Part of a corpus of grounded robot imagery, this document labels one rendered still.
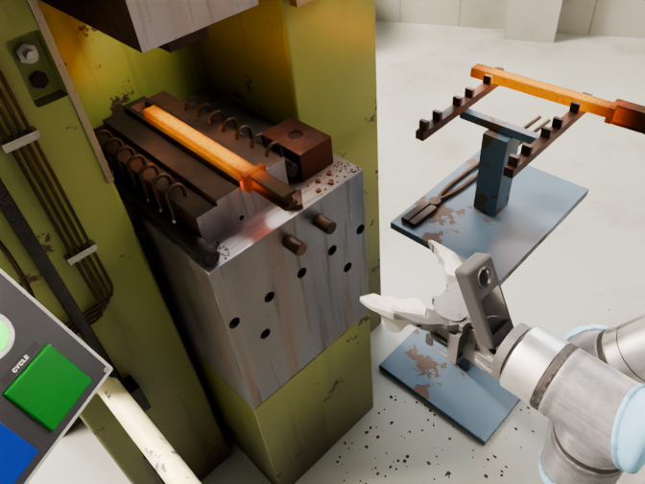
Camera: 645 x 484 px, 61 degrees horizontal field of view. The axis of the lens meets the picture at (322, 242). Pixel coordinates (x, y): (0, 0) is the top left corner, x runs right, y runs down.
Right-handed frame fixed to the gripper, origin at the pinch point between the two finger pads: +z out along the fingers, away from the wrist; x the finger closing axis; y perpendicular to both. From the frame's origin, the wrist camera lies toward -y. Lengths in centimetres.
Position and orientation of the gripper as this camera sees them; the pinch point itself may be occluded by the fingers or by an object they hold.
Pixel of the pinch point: (394, 264)
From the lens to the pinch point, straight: 79.5
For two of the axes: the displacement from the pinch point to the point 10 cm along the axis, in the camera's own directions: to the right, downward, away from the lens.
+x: 7.2, -5.2, 4.6
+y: 0.9, 7.2, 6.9
